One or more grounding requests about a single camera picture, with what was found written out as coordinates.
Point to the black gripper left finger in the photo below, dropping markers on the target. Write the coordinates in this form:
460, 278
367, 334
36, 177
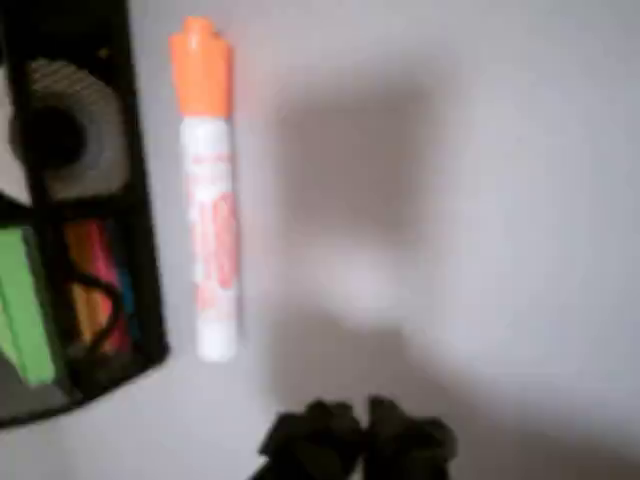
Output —
315, 440

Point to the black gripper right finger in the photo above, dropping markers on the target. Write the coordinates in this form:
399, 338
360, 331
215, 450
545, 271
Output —
405, 445

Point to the orange capped white marker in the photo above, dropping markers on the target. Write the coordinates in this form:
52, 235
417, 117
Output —
210, 200

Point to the black mesh desk organizer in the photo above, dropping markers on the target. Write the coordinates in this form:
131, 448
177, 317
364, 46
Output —
146, 210

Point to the orange pink blue sticky flags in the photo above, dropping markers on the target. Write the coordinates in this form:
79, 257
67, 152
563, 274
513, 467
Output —
92, 245

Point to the green sticky note pad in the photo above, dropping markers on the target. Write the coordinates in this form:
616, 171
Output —
22, 305

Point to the grey tape roll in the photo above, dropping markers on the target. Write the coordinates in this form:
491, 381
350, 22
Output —
102, 145

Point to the white tape roll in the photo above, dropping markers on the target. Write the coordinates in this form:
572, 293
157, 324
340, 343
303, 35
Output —
12, 150

